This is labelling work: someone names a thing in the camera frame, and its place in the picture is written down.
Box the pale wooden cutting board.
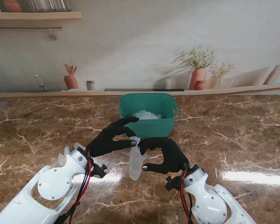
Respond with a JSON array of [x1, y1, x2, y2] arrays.
[[264, 61, 280, 85]]

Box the wooden wall shelf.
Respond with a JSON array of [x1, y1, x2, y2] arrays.
[[0, 11, 82, 21]]

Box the row of glass jars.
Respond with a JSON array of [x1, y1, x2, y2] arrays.
[[28, 0, 72, 12]]

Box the chrome faucet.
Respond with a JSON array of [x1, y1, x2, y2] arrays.
[[35, 74, 48, 91]]

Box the grey mug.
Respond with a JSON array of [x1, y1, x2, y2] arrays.
[[84, 80, 96, 91]]

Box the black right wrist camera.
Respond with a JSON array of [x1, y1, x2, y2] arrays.
[[165, 176, 183, 192]]

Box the red black arm cables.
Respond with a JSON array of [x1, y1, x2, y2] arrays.
[[58, 151, 94, 224], [179, 169, 195, 224]]

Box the metal wall rail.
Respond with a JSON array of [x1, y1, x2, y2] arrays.
[[0, 27, 63, 30]]

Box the red black left arm cables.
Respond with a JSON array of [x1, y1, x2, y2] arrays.
[[58, 151, 94, 224]]

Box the small dried flower bouquet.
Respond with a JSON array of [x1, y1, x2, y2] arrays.
[[210, 61, 236, 78]]

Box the teal plastic basket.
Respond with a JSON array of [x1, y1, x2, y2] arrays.
[[119, 92, 179, 139]]

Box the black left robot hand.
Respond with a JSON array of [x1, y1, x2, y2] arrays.
[[86, 116, 141, 159]]

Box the red black right arm cables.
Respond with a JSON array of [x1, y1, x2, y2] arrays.
[[179, 169, 195, 224]]

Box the terracotta jar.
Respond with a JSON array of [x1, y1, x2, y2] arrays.
[[2, 0, 23, 13]]

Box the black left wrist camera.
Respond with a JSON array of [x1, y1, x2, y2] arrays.
[[93, 163, 108, 179]]

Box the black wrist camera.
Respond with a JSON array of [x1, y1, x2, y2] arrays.
[[165, 176, 183, 192], [93, 163, 108, 179]]

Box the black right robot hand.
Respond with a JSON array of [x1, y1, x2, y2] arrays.
[[139, 137, 189, 175]]

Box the terracotta utensil pot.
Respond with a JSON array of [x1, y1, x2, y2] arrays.
[[63, 75, 79, 90]]

